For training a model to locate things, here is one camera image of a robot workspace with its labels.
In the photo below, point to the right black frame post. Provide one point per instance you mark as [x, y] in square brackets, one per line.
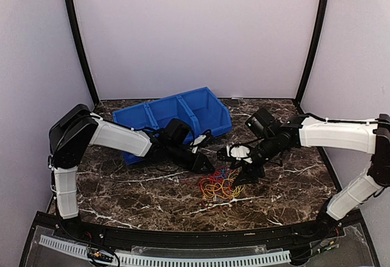
[314, 43]

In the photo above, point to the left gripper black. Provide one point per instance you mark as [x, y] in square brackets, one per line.
[197, 164]

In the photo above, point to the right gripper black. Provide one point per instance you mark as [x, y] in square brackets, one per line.
[248, 172]

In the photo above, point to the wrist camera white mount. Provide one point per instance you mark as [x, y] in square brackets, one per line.
[239, 152]
[201, 141]

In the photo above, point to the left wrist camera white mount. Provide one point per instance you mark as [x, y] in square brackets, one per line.
[201, 141]

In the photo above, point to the black frame post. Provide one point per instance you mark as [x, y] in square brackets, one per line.
[314, 43]
[78, 42]

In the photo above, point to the left black frame post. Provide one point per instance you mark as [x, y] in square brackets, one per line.
[78, 42]

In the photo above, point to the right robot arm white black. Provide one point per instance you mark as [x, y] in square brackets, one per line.
[273, 137]

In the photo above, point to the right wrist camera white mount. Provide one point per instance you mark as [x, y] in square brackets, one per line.
[239, 152]

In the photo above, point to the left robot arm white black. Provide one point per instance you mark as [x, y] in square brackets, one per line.
[80, 128]

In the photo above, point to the white slotted cable duct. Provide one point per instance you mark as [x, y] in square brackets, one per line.
[127, 259]

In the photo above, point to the black curved front rail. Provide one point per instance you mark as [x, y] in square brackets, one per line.
[295, 236]

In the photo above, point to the blue three-compartment plastic bin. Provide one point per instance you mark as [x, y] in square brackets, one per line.
[200, 109]

